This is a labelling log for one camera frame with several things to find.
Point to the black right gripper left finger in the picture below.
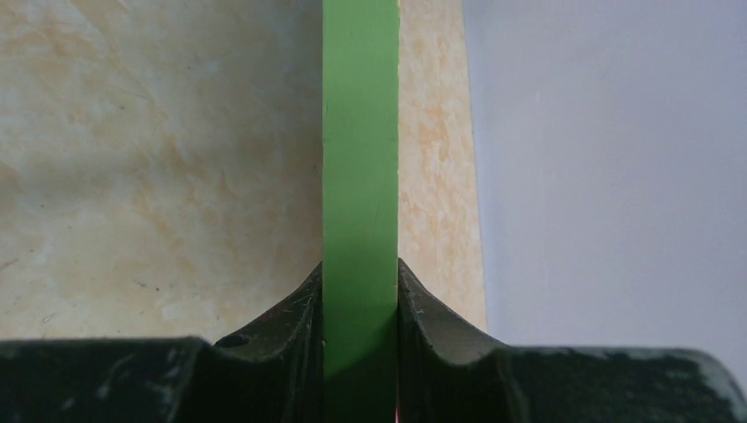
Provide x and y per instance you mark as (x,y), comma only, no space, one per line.
(269,370)

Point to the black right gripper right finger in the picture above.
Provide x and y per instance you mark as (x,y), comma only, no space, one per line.
(451,371)

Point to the green wooden picture frame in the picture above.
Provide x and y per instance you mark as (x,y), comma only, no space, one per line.
(359,209)

